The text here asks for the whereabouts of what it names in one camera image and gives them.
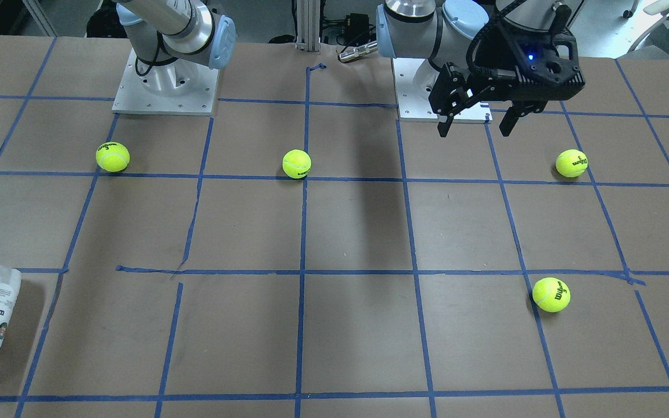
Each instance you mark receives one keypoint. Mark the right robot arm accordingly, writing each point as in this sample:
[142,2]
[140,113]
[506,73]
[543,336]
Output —
[172,40]

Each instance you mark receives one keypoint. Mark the tennis ball centre front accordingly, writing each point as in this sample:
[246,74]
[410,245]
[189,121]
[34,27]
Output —
[296,164]

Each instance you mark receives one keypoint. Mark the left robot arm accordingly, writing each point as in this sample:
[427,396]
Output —
[450,32]

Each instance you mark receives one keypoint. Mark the aluminium frame post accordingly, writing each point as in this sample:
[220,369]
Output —
[308,25]

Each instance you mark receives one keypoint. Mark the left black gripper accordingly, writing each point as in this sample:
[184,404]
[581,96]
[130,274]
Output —
[498,51]

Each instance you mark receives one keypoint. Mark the silver metal cylinder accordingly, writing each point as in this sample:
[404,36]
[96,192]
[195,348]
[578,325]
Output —
[352,53]

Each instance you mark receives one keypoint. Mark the tennis ball near left gripper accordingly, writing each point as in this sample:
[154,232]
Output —
[551,294]

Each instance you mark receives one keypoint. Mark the tennis ball front corner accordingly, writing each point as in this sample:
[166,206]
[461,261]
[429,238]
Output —
[571,163]

